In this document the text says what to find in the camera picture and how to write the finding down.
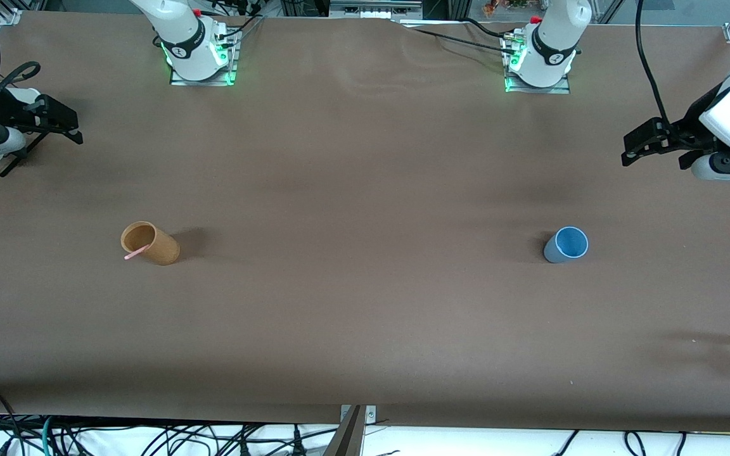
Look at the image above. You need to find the blue cup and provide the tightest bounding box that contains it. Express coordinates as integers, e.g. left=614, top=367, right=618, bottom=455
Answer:
left=543, top=226, right=589, bottom=264

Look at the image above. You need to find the brown wooden cup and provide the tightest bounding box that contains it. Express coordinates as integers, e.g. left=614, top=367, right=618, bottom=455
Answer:
left=120, top=221, right=181, bottom=266

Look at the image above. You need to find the silver control box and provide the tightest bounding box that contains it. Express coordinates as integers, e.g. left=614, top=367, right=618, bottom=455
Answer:
left=329, top=0, right=423, bottom=20

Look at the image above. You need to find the brown table cloth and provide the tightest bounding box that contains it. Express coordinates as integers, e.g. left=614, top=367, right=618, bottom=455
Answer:
left=0, top=9, right=730, bottom=433

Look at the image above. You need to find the brown pole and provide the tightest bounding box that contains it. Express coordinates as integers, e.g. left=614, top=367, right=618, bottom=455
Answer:
left=323, top=405, right=366, bottom=456

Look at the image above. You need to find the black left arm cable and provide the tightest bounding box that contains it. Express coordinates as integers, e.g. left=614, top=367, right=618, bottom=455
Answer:
left=635, top=0, right=673, bottom=127

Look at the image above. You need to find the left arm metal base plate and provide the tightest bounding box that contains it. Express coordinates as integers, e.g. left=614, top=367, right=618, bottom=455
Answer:
left=503, top=32, right=572, bottom=95

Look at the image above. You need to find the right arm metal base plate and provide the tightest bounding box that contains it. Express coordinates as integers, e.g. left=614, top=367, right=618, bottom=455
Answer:
left=169, top=25, right=239, bottom=87

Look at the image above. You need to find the black table cable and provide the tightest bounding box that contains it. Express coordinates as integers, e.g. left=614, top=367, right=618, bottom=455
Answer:
left=463, top=17, right=518, bottom=40
left=403, top=25, right=518, bottom=54

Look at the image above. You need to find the metal table bracket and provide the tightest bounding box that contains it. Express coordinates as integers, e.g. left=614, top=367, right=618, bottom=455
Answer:
left=340, top=405, right=378, bottom=424

